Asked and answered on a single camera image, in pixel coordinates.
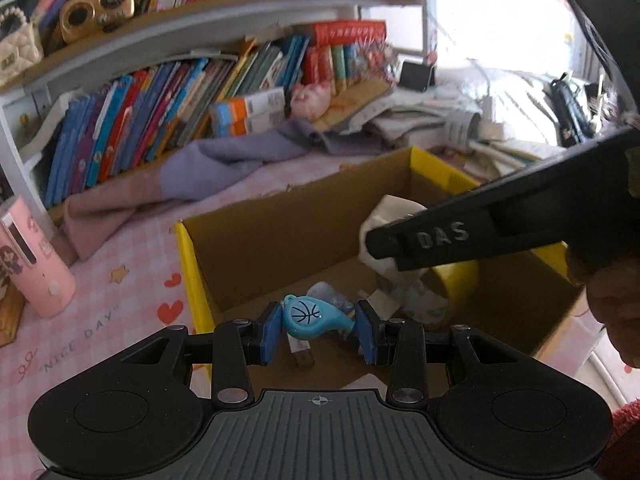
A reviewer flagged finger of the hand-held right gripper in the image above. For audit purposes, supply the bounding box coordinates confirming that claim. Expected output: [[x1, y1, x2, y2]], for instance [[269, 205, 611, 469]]
[[360, 127, 640, 272]]

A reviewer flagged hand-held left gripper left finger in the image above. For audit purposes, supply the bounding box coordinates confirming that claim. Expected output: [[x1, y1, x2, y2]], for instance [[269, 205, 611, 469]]
[[119, 302, 284, 409]]

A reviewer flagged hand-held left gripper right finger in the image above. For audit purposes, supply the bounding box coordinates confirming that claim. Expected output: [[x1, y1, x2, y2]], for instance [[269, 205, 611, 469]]
[[355, 301, 521, 407]]

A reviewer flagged white rectangular block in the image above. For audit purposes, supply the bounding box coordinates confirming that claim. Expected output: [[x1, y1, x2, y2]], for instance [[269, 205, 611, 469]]
[[356, 287, 401, 323]]

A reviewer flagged blue whistle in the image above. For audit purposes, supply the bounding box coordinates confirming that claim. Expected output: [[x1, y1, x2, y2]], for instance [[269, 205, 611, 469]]
[[281, 294, 357, 338]]

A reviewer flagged navy patterned tube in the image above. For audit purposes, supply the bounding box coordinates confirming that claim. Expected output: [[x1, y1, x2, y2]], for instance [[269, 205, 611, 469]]
[[306, 281, 357, 321]]

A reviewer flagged yellow cardboard box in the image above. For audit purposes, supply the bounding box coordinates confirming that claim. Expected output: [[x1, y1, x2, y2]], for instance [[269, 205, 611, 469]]
[[172, 146, 593, 396]]

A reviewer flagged yellow tape roll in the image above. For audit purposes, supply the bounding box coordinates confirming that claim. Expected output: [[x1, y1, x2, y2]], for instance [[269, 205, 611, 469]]
[[400, 259, 481, 326]]

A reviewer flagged pale packet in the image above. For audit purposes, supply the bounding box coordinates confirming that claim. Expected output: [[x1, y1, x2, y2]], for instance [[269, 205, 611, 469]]
[[359, 194, 436, 286]]

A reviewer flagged person's right forearm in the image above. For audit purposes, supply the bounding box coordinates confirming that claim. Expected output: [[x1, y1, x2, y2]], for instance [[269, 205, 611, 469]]
[[595, 399, 640, 480]]

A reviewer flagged person's right hand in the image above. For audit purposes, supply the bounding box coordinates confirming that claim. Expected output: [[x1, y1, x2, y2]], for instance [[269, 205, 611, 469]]
[[565, 220, 640, 371]]

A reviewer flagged white power adapter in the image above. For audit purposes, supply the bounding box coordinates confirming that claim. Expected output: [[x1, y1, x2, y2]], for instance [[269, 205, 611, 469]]
[[481, 91, 507, 138]]

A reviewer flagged black backpack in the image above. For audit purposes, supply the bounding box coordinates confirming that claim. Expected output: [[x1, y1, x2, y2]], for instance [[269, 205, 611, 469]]
[[550, 72, 601, 146]]

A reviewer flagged grey bed blanket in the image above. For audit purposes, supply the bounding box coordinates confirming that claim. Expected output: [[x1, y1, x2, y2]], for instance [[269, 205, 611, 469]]
[[435, 67, 566, 126]]

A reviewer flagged black phone stand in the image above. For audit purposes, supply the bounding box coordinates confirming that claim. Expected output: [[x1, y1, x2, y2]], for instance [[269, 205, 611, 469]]
[[400, 60, 435, 92]]

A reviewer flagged pink checked tablecloth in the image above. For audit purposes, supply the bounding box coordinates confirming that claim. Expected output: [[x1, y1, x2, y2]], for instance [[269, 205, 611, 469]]
[[0, 147, 640, 476]]

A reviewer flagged lavender cloth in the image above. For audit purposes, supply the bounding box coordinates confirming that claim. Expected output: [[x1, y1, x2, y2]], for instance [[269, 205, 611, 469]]
[[160, 119, 396, 201]]

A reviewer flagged orange white box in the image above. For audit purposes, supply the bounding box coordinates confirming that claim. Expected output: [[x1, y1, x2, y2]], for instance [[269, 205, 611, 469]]
[[209, 87, 287, 122], [216, 110, 289, 137]]

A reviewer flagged row of small books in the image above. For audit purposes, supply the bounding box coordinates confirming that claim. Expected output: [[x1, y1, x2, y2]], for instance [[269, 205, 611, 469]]
[[302, 42, 401, 96]]

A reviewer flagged pink pig plush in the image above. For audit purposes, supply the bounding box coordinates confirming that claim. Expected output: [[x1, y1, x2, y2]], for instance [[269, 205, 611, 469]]
[[291, 82, 333, 121]]

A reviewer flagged pink cylinder cup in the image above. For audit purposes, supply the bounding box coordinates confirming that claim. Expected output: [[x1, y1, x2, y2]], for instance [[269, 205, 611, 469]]
[[0, 195, 77, 318]]

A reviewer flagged row of colourful books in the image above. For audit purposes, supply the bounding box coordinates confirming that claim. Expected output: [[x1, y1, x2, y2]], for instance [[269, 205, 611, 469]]
[[42, 35, 311, 208]]

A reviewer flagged thick red book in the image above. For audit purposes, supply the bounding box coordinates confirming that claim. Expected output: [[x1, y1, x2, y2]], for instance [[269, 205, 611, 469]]
[[306, 21, 388, 47]]

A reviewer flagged wooden chess box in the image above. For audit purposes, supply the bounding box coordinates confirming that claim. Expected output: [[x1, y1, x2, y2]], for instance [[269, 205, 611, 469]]
[[0, 285, 26, 348]]

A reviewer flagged white bookshelf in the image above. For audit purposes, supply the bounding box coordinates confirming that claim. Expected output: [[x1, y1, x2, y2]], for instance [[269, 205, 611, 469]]
[[0, 0, 436, 211]]

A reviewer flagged gold retro speaker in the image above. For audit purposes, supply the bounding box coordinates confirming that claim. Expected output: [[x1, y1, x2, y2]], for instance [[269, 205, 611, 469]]
[[60, 0, 136, 43]]

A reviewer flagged white quilted bag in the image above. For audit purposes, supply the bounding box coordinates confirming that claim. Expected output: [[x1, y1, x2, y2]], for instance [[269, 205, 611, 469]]
[[0, 10, 43, 86]]

